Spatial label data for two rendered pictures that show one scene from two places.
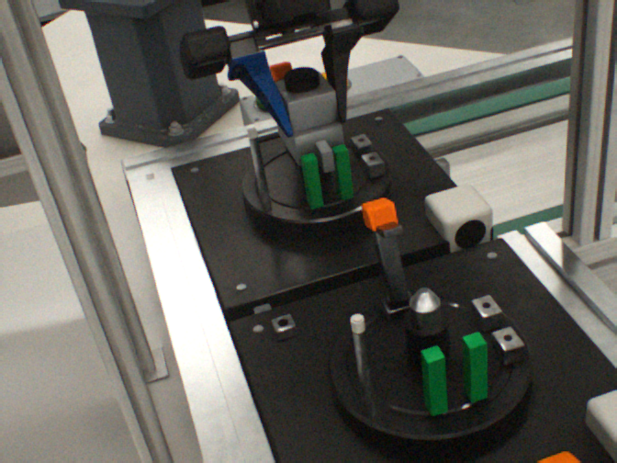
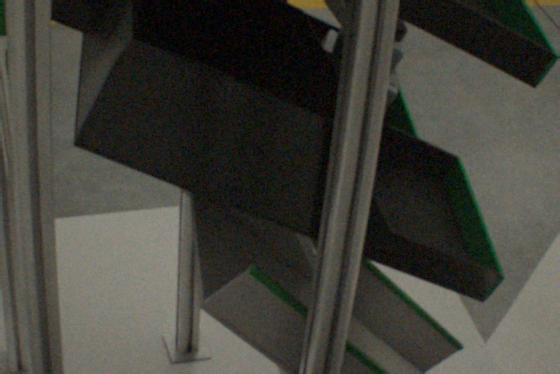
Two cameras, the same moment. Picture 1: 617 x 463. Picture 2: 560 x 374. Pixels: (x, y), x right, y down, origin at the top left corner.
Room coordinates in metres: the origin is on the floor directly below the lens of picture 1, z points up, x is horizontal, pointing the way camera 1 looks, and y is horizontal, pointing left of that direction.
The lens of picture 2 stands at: (0.48, -0.33, 1.67)
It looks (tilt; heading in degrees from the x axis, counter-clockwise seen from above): 36 degrees down; 83
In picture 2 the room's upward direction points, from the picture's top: 6 degrees clockwise
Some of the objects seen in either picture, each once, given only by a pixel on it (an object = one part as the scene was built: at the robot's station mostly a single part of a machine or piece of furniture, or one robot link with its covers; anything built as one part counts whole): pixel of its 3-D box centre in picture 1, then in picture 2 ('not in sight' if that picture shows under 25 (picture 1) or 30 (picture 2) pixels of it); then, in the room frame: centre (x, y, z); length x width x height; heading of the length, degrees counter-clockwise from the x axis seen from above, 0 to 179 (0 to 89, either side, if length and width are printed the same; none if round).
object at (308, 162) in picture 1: (312, 181); not in sight; (0.62, -0.01, 1.01); 0.01 x 0.01 x 0.05; 12
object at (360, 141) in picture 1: (361, 146); not in sight; (0.69, -0.06, 1.00); 0.02 x 0.01 x 0.02; 12
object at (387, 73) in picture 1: (333, 108); not in sight; (0.89, -0.05, 0.93); 0.21 x 0.07 x 0.06; 102
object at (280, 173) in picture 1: (317, 185); not in sight; (0.66, -0.01, 0.98); 0.14 x 0.14 x 0.02
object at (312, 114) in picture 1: (309, 115); not in sight; (0.65, -0.02, 1.06); 0.08 x 0.04 x 0.07; 12
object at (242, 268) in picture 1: (319, 201); not in sight; (0.66, -0.01, 0.96); 0.24 x 0.24 x 0.02; 12
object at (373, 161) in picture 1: (373, 164); not in sight; (0.66, -0.07, 1.00); 0.02 x 0.01 x 0.02; 12
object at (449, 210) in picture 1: (458, 220); not in sight; (0.59, -0.13, 0.97); 0.05 x 0.05 x 0.04; 12
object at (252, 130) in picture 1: (259, 169); not in sight; (0.62, 0.03, 1.03); 0.01 x 0.01 x 0.08; 12
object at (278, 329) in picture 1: (284, 327); not in sight; (0.49, 0.03, 0.98); 0.02 x 0.02 x 0.01; 12
